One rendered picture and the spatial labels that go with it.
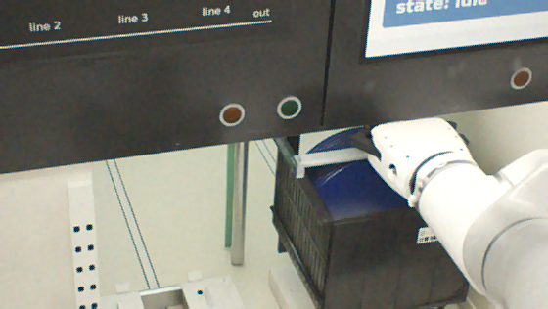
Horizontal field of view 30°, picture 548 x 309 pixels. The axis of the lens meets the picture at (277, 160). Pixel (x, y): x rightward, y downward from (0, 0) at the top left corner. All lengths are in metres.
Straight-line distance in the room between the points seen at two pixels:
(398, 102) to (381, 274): 0.45
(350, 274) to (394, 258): 0.06
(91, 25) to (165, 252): 0.85
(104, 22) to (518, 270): 0.35
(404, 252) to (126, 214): 0.54
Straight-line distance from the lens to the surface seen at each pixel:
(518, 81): 0.95
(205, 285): 1.48
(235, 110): 0.84
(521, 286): 0.74
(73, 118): 0.81
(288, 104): 0.85
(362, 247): 1.27
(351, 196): 1.36
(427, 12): 0.87
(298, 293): 1.47
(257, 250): 1.60
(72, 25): 0.78
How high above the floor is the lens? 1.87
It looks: 34 degrees down
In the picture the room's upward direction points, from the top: 4 degrees clockwise
